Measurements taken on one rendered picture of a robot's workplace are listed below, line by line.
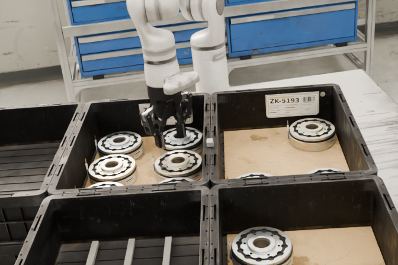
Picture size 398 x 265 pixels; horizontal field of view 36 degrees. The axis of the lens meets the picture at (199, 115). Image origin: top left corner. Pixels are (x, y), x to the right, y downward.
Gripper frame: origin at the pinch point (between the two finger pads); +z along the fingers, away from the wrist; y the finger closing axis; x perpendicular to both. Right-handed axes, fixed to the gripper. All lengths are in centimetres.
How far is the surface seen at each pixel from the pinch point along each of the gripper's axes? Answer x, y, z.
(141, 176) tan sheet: 1.8, 10.9, 4.2
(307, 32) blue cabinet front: -97, -178, 50
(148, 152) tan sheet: -5.1, 3.1, 4.3
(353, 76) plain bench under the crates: -7, -85, 19
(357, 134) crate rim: 37.6, -16.9, -5.6
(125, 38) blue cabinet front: -154, -100, 40
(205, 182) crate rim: 26.1, 14.0, -6.0
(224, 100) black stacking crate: 2.2, -15.5, -3.6
